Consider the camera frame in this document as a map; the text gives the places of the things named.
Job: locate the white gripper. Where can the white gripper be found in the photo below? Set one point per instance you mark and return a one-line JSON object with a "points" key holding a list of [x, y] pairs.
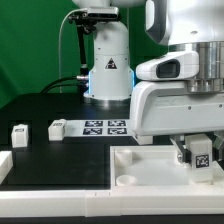
{"points": [[161, 103]]}

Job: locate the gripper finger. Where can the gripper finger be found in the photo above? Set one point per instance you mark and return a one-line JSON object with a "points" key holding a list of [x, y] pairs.
{"points": [[218, 146]]}

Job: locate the white square tabletop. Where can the white square tabletop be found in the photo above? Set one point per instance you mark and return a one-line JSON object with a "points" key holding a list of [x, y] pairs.
{"points": [[146, 166]]}

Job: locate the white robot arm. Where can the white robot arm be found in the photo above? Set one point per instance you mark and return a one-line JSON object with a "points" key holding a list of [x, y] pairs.
{"points": [[184, 25]]}

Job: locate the white fiducial marker sheet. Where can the white fiducial marker sheet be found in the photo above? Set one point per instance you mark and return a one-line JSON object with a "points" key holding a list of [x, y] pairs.
{"points": [[98, 128]]}

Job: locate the white U-shaped fence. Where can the white U-shaped fence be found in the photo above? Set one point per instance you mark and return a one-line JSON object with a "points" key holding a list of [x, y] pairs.
{"points": [[118, 201]]}

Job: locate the black camera on stand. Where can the black camera on stand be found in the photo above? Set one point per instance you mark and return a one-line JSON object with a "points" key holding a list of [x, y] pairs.
{"points": [[87, 18]]}

